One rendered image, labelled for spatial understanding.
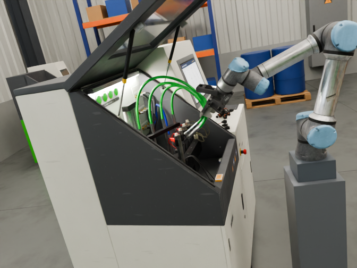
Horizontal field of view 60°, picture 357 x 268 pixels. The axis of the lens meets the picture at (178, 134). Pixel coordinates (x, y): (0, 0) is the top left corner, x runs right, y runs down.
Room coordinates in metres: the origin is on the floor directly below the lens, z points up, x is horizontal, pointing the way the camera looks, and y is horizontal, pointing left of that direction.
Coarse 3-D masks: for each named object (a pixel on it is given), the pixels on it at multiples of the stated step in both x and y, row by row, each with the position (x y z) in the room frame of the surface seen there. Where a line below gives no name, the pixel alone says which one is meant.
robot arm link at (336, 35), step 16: (336, 32) 1.24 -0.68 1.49; (352, 32) 1.24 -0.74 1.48; (336, 48) 1.26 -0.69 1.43; (352, 48) 1.23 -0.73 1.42; (336, 64) 1.26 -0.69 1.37; (336, 80) 1.26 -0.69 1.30; (320, 96) 1.29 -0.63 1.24; (336, 96) 1.27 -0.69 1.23; (320, 112) 1.28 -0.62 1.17; (304, 128) 1.35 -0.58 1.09; (320, 128) 1.25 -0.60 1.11; (320, 144) 1.26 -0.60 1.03
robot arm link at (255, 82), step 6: (252, 72) 1.34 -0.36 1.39; (246, 78) 1.32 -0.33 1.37; (252, 78) 1.32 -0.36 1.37; (258, 78) 1.33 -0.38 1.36; (264, 78) 1.34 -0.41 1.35; (240, 84) 1.35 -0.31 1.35; (246, 84) 1.33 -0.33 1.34; (252, 84) 1.32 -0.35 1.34; (258, 84) 1.32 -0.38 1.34; (264, 84) 1.32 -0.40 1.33; (252, 90) 1.34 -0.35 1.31; (258, 90) 1.32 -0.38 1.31; (264, 90) 1.32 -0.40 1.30
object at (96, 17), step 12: (72, 0) 7.01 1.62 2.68; (108, 0) 7.04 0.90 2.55; (120, 0) 7.01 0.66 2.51; (132, 0) 7.01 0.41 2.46; (96, 12) 7.15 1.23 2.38; (108, 12) 7.04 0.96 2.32; (120, 12) 7.01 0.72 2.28; (84, 24) 7.00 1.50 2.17; (96, 24) 6.96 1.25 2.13; (108, 24) 7.74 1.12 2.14; (84, 36) 7.00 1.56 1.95; (96, 36) 7.80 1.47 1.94; (204, 36) 6.76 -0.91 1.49; (204, 48) 6.76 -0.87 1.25; (216, 48) 6.57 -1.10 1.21; (216, 60) 6.57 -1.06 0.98
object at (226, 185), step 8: (232, 144) 1.68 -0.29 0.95; (224, 152) 1.59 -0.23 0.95; (232, 152) 1.60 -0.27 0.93; (224, 160) 1.48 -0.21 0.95; (232, 160) 1.57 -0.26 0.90; (224, 168) 1.38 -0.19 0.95; (224, 176) 1.30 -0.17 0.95; (232, 176) 1.50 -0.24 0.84; (216, 184) 1.24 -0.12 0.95; (224, 184) 1.27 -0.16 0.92; (232, 184) 1.47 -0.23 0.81; (224, 192) 1.25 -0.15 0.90; (224, 200) 1.22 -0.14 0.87; (224, 208) 1.20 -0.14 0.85
